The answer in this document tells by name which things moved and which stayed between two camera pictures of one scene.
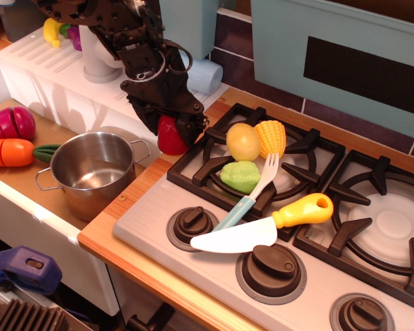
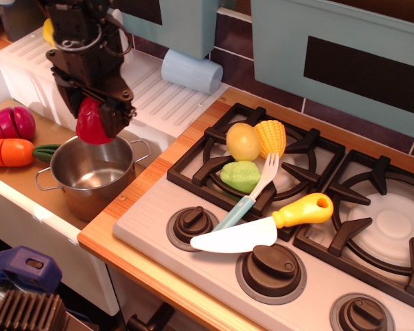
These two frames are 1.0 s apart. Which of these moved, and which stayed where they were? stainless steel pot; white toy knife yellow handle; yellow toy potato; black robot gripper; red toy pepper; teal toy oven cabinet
Moved: black robot gripper; red toy pepper
Stayed: yellow toy potato; stainless steel pot; white toy knife yellow handle; teal toy oven cabinet
